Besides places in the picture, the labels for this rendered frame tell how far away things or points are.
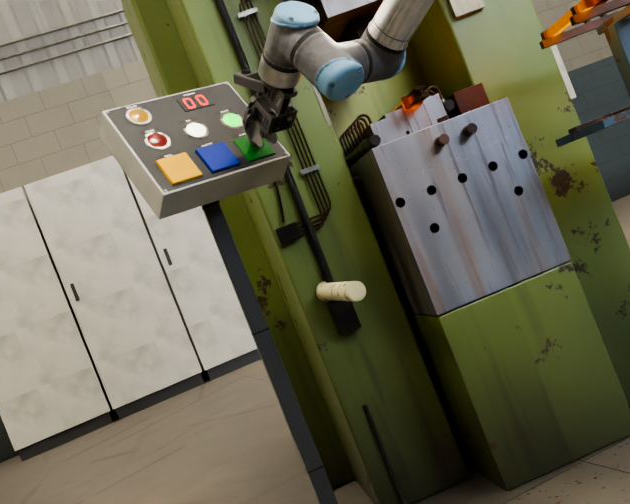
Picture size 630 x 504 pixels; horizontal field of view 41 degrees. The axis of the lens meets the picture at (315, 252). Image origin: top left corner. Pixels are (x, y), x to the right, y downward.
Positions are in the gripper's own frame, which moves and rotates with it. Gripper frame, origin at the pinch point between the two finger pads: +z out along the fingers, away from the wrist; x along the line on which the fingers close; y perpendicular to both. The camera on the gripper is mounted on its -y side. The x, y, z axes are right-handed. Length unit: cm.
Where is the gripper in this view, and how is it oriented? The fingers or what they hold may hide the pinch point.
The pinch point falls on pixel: (253, 139)
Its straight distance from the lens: 194.1
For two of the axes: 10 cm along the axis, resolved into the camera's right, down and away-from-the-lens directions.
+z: -2.6, 6.3, 7.3
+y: 5.7, 7.1, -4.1
